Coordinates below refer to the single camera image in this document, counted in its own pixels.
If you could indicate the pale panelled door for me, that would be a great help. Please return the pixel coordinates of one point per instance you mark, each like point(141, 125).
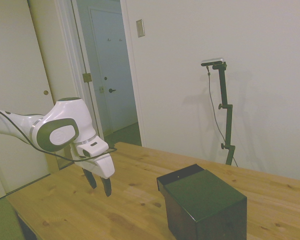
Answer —
point(112, 62)

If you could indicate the brass door latch plate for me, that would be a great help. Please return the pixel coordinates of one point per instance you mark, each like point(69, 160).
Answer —
point(101, 89)

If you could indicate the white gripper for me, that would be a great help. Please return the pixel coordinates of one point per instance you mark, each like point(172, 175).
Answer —
point(103, 166)

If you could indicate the brass door hinge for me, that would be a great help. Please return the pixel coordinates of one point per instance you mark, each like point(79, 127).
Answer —
point(87, 77)

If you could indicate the white closet sliding door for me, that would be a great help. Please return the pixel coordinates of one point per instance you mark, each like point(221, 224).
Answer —
point(15, 62)

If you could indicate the black camera stand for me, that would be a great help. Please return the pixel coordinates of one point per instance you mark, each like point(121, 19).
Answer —
point(226, 105)

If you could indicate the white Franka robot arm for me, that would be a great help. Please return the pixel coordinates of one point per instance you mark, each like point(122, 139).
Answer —
point(65, 117)

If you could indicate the silver camera on stand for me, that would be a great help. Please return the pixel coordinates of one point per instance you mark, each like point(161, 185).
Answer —
point(212, 61)

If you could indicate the metal wall switch plate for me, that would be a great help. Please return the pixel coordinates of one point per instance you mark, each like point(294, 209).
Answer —
point(140, 28)

